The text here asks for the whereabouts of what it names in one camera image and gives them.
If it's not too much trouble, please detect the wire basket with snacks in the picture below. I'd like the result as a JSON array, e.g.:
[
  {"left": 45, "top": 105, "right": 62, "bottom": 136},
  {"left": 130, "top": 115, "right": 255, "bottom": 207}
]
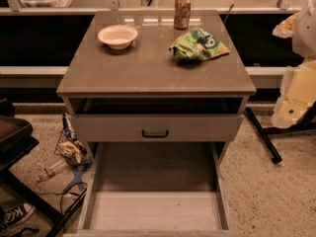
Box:
[{"left": 54, "top": 131, "right": 91, "bottom": 166}]

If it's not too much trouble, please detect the orange soda can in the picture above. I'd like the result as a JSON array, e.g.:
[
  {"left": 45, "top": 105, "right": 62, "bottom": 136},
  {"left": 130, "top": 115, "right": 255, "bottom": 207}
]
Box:
[{"left": 174, "top": 0, "right": 191, "bottom": 30}]

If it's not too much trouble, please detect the grey drawer cabinet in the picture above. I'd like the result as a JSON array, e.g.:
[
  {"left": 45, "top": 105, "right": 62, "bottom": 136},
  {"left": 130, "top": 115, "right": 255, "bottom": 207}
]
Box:
[{"left": 55, "top": 9, "right": 257, "bottom": 237}]

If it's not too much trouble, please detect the black cable on floor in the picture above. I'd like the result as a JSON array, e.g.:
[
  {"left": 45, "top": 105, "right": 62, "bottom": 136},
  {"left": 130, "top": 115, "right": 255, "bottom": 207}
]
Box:
[{"left": 34, "top": 181, "right": 88, "bottom": 234}]

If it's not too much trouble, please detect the black stand leg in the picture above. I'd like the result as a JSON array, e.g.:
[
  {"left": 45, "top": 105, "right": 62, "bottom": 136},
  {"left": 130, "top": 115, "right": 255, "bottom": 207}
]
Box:
[{"left": 245, "top": 103, "right": 316, "bottom": 164}]

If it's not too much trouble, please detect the blue snack packet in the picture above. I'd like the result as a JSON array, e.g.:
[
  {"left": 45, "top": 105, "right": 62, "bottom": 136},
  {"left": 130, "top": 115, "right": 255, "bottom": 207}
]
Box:
[{"left": 62, "top": 114, "right": 76, "bottom": 140}]

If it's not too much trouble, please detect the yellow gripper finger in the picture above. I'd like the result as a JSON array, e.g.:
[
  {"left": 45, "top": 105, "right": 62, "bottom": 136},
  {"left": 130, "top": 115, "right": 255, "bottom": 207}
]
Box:
[
  {"left": 273, "top": 13, "right": 298, "bottom": 39},
  {"left": 271, "top": 60, "right": 316, "bottom": 128}
]

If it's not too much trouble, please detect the black and white sneaker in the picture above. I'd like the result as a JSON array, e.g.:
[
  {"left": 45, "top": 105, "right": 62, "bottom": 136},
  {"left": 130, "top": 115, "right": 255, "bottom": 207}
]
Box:
[{"left": 0, "top": 203, "right": 36, "bottom": 232}]

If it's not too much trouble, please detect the clear plastic bottle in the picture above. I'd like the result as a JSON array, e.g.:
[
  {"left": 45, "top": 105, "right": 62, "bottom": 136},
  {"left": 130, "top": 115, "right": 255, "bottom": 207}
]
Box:
[{"left": 37, "top": 160, "right": 68, "bottom": 183}]

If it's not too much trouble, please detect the black drawer handle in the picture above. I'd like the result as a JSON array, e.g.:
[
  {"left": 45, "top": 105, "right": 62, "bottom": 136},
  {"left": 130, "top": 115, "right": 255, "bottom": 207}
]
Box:
[{"left": 141, "top": 129, "right": 169, "bottom": 138}]

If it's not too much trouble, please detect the white bowl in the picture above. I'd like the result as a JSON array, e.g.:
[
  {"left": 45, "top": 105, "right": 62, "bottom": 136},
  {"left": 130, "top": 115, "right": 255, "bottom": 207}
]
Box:
[{"left": 98, "top": 25, "right": 138, "bottom": 50}]

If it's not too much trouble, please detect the closed grey top drawer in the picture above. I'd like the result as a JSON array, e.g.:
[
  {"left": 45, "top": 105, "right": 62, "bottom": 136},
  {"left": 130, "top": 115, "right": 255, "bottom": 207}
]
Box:
[{"left": 71, "top": 115, "right": 243, "bottom": 142}]

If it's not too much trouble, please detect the green rice chip bag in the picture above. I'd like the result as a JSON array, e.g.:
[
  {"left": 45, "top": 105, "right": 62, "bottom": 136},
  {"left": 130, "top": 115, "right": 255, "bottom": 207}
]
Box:
[{"left": 169, "top": 28, "right": 230, "bottom": 61}]

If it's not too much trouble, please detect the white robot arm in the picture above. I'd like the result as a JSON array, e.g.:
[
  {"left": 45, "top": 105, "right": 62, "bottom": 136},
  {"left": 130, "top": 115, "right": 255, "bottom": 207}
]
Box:
[{"left": 272, "top": 0, "right": 316, "bottom": 128}]

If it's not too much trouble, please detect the black chair base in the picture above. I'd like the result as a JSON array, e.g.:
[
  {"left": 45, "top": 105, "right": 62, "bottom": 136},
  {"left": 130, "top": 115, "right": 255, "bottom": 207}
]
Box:
[{"left": 0, "top": 103, "right": 86, "bottom": 237}]

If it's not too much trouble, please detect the open grey middle drawer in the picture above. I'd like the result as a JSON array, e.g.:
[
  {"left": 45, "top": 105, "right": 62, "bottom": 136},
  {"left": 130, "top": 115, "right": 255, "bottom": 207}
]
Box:
[{"left": 64, "top": 142, "right": 247, "bottom": 237}]

